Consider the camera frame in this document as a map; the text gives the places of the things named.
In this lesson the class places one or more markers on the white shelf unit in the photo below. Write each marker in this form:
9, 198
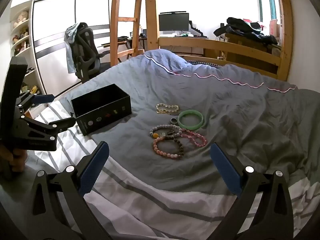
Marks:
26, 48

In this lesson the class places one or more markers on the light blue garment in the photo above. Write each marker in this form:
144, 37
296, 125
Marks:
70, 45

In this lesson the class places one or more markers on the person's left hand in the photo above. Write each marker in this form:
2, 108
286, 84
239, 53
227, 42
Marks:
17, 160

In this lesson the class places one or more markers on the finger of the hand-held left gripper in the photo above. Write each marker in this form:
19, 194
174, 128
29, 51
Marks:
43, 99
62, 123

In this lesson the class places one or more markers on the wooden dresser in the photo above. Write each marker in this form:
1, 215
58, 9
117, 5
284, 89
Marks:
240, 40

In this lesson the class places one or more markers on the black office chair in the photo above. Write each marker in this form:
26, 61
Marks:
87, 55

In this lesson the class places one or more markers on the white sliding door wardrobe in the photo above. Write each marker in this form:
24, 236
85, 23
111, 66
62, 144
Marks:
55, 25

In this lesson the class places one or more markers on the pink cardboard box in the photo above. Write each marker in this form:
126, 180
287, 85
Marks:
275, 27

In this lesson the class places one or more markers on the checkered bed sheet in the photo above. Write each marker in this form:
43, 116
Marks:
202, 63

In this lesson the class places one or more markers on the wooden bed frame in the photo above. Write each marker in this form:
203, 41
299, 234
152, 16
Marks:
152, 17

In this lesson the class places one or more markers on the pile of dark clothes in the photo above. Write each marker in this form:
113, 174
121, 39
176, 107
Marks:
245, 25

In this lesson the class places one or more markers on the green jade bangle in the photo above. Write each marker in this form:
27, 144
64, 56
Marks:
191, 127

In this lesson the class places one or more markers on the wooden ladder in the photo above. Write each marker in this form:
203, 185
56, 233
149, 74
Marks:
115, 17

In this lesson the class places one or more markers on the black cardboard box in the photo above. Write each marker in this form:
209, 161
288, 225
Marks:
105, 120

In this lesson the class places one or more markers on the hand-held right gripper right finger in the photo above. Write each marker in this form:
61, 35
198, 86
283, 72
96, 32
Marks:
226, 172

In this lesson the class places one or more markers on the white grey striped bed sheet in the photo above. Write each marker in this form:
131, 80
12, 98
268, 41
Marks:
150, 205

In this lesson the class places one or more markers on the black computer monitor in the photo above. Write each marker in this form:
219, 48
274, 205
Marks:
173, 22

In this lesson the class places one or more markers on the white plush bear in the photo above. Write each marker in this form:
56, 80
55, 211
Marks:
21, 18

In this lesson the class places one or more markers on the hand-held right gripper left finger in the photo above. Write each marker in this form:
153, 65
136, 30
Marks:
93, 170

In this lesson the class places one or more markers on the grey duvet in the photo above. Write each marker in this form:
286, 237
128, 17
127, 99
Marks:
225, 105

